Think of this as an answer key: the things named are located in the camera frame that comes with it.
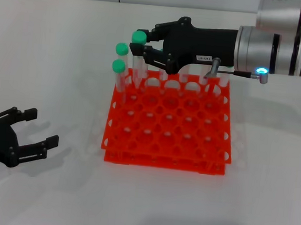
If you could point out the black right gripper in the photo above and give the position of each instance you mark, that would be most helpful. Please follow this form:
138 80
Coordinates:
198 45

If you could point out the orange test tube rack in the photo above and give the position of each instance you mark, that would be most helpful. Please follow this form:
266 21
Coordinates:
177 126

